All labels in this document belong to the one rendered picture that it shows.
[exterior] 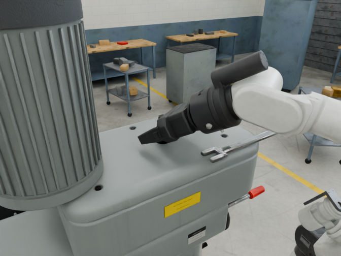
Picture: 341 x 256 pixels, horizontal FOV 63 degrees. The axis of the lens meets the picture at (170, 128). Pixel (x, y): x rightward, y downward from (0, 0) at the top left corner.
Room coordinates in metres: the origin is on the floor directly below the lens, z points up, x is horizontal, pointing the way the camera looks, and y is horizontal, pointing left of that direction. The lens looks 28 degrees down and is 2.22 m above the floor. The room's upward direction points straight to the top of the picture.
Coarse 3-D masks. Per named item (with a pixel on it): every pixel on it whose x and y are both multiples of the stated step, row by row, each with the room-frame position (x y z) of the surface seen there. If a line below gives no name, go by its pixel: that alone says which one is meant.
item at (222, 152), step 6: (264, 132) 0.59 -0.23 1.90; (270, 132) 0.59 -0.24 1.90; (246, 138) 0.56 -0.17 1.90; (252, 138) 0.56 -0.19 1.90; (258, 138) 0.56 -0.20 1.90; (264, 138) 0.56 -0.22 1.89; (234, 144) 0.53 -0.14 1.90; (240, 144) 0.53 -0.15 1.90; (246, 144) 0.53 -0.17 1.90; (204, 150) 0.50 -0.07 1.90; (210, 150) 0.50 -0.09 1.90; (216, 150) 0.51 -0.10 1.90; (222, 150) 0.51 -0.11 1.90; (228, 150) 0.51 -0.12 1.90; (234, 150) 0.51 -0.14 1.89; (216, 156) 0.48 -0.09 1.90; (222, 156) 0.48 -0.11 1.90
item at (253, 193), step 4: (256, 188) 0.60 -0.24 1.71; (260, 188) 0.60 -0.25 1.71; (264, 188) 0.61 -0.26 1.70; (252, 192) 0.59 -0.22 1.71; (256, 192) 0.59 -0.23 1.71; (260, 192) 0.60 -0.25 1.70; (244, 196) 0.58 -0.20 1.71; (248, 196) 0.58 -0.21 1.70; (252, 196) 0.58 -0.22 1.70; (256, 196) 0.59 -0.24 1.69; (236, 200) 0.56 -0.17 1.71; (240, 200) 0.56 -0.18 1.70; (228, 204) 0.55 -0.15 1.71; (232, 204) 0.55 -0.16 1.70
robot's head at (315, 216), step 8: (304, 208) 0.62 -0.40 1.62; (312, 208) 0.60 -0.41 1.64; (320, 208) 0.59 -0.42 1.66; (304, 216) 0.60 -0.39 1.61; (312, 216) 0.58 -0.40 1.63; (320, 216) 0.57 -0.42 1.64; (328, 216) 0.56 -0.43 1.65; (304, 224) 0.59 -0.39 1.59; (312, 224) 0.58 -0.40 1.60; (320, 224) 0.57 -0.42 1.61; (328, 224) 0.56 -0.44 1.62; (336, 224) 0.56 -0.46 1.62; (328, 232) 0.56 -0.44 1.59; (336, 232) 0.54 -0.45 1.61
